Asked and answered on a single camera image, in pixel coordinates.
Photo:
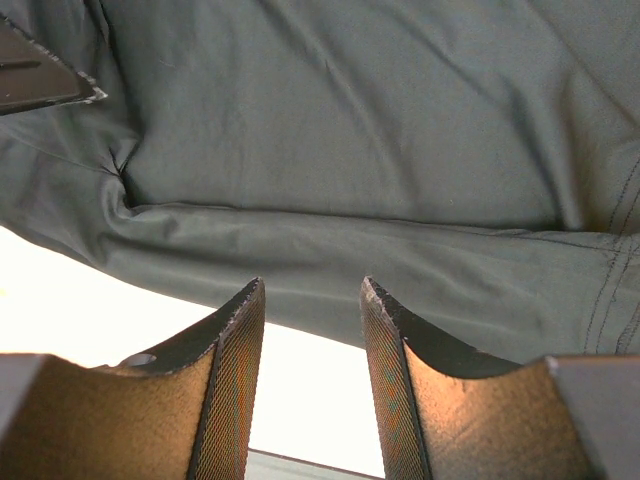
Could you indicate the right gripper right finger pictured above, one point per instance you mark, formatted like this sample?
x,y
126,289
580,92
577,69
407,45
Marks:
x,y
446,410

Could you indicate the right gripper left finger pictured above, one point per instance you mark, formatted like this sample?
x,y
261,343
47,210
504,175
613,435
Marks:
x,y
181,409

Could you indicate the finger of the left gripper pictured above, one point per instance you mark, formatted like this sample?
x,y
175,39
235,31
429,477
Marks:
x,y
34,78

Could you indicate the black t-shirt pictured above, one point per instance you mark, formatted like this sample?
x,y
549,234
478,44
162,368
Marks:
x,y
479,159

